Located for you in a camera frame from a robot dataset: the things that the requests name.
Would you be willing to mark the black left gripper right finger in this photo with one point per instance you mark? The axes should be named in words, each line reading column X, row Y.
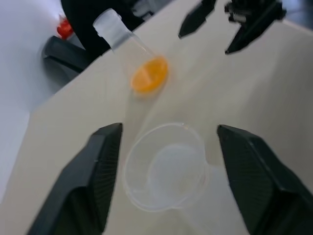
column 264, row 186

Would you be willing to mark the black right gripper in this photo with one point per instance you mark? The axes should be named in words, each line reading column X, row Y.
column 252, row 8

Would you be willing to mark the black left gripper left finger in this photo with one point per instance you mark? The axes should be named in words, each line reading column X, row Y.
column 83, row 186

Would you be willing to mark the orange liquid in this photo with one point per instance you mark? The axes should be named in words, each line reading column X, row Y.
column 149, row 74

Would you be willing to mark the clear flask with white neck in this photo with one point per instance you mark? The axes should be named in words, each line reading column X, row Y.
column 111, row 27

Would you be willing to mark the black base on floor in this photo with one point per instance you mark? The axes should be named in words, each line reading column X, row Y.
column 61, row 56

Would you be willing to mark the black rounded robot body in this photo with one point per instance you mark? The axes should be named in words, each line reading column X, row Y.
column 83, row 14

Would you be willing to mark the small red object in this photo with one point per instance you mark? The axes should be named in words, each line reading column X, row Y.
column 64, row 28

